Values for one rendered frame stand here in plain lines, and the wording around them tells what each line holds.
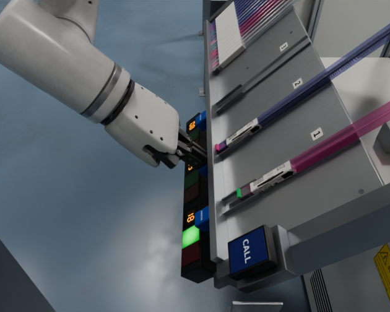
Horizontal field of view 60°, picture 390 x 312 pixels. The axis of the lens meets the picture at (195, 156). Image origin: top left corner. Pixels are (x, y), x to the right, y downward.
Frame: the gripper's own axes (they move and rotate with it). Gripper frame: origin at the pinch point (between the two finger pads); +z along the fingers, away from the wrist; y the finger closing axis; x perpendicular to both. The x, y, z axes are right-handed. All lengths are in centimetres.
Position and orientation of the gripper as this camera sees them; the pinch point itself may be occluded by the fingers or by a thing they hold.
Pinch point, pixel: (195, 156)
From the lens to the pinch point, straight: 54.3
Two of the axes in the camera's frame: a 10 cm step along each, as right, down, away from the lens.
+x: 7.0, -5.0, -5.1
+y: 0.0, 7.1, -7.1
